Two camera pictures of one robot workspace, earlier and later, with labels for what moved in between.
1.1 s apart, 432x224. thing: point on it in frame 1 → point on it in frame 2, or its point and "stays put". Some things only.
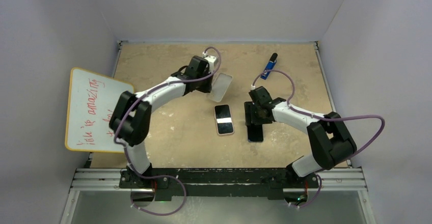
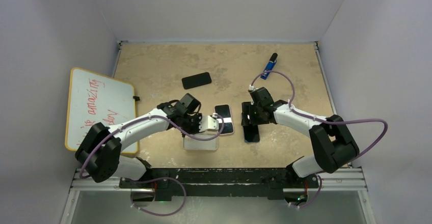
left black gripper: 208,88 → 196,130
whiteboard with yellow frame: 91,99 stays put
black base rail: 274,183 stays put
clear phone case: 219,86 → 190,143
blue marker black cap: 270,65 stays put
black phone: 223,119 stays put
